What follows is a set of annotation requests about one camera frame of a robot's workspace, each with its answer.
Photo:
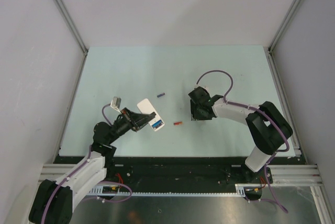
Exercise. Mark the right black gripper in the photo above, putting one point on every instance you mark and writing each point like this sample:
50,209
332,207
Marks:
194,114

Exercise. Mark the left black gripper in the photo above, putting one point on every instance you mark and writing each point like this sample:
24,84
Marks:
137,121

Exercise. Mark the red white remote control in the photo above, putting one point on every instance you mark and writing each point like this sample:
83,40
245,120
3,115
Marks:
145,107

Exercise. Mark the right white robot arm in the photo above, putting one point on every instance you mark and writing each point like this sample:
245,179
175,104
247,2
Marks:
269,129

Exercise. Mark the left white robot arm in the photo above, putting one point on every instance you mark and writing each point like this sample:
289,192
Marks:
56,201

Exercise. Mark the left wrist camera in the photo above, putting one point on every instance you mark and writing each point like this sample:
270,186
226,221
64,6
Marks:
115,103

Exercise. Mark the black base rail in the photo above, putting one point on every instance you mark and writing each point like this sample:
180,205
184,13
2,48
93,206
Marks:
181,175

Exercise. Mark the left aluminium frame post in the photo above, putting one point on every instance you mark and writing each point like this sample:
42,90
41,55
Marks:
71,25

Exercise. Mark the aluminium frame post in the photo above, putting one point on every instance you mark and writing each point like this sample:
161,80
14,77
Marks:
71,25
288,18

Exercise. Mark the right aluminium frame post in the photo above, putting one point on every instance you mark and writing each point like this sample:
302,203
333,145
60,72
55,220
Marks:
288,18

